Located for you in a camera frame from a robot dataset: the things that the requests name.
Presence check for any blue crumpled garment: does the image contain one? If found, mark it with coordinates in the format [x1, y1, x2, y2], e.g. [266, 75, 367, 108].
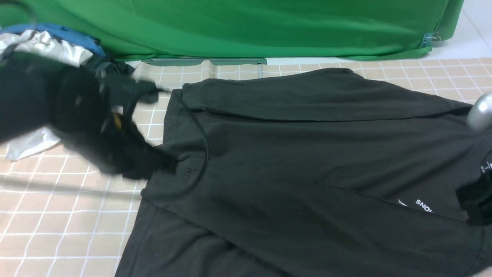
[1, 23, 107, 58]

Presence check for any beige grid tablecloth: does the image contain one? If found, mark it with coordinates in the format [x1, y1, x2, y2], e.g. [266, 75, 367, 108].
[1, 58, 491, 277]

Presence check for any dark gray crumpled garment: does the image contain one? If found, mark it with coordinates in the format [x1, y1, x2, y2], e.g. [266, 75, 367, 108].
[81, 55, 135, 77]

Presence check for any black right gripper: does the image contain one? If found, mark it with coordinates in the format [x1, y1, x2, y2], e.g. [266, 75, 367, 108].
[455, 175, 492, 226]

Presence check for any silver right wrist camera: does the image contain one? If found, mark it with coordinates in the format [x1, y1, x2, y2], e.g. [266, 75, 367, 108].
[466, 93, 492, 132]

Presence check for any white crumpled shirt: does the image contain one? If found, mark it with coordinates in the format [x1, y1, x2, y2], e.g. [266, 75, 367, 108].
[0, 30, 93, 161]

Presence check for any metal binder clip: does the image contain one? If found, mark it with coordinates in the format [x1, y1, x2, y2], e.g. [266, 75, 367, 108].
[421, 32, 442, 48]

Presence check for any dark gray long-sleeve top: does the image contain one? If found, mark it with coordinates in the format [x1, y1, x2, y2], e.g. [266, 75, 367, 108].
[115, 68, 491, 277]

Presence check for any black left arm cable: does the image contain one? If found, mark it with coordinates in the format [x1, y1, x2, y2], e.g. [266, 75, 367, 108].
[0, 98, 210, 197]

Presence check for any green backdrop cloth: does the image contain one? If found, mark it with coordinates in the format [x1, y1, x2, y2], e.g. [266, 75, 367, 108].
[0, 0, 464, 61]

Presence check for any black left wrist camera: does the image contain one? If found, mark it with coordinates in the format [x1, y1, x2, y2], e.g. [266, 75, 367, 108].
[98, 74, 170, 117]

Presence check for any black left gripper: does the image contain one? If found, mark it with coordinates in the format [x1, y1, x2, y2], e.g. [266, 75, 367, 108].
[77, 112, 177, 180]

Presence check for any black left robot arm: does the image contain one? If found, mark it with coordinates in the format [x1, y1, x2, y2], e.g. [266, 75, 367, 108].
[0, 52, 177, 180]

